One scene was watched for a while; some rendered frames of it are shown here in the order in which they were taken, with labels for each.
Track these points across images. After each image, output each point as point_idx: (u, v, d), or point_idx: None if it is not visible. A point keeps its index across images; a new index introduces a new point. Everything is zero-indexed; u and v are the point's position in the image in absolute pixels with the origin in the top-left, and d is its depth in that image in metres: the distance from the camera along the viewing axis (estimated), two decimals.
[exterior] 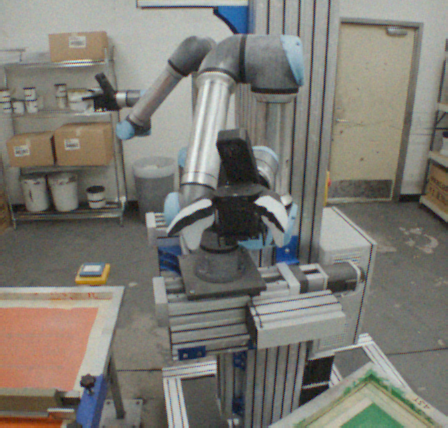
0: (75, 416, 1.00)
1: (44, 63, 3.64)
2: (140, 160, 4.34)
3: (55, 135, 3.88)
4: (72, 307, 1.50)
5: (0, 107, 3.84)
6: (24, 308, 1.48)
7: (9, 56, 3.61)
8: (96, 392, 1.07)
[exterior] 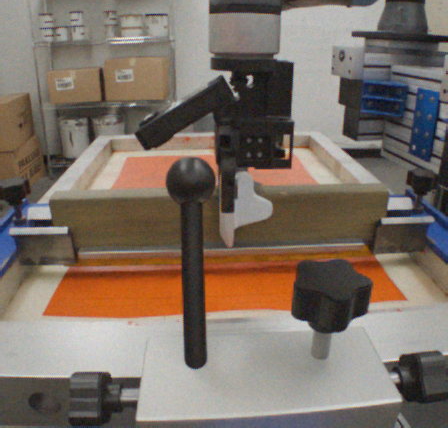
0: (427, 239, 0.49)
1: None
2: None
3: (105, 65, 3.38)
4: None
5: (41, 35, 3.33)
6: (173, 156, 0.98)
7: None
8: (425, 208, 0.56)
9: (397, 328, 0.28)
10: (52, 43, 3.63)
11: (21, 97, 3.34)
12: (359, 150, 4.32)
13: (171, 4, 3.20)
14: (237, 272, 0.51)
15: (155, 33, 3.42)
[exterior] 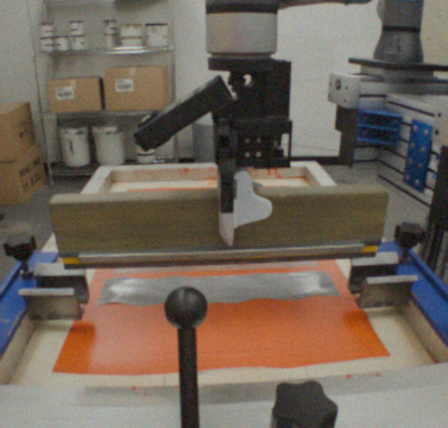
0: (411, 295, 0.52)
1: None
2: None
3: (105, 74, 3.41)
4: None
5: (41, 44, 3.36)
6: (172, 188, 1.01)
7: None
8: (412, 259, 0.59)
9: (370, 410, 0.31)
10: (52, 52, 3.66)
11: (22, 106, 3.37)
12: None
13: (170, 14, 3.23)
14: (232, 325, 0.54)
15: (154, 43, 3.45)
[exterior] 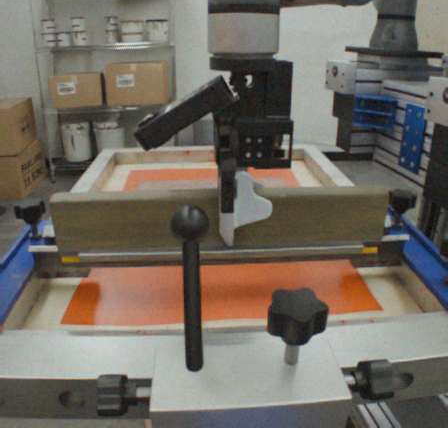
0: (403, 255, 0.55)
1: None
2: None
3: (106, 70, 3.44)
4: (248, 167, 1.05)
5: (43, 40, 3.39)
6: (173, 169, 1.04)
7: None
8: (404, 224, 0.62)
9: (362, 339, 0.33)
10: (54, 48, 3.69)
11: (23, 102, 3.40)
12: (357, 153, 4.38)
13: (171, 10, 3.26)
14: (232, 284, 0.57)
15: (155, 39, 3.48)
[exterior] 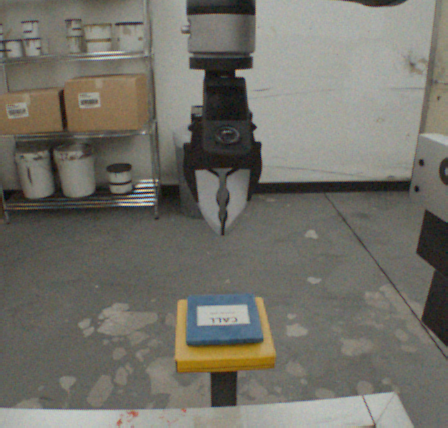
0: None
1: None
2: (182, 127, 3.16)
3: (65, 87, 2.70)
4: None
5: None
6: None
7: None
8: None
9: None
10: None
11: None
12: (375, 183, 3.64)
13: (145, 10, 2.53)
14: None
15: (127, 47, 2.74)
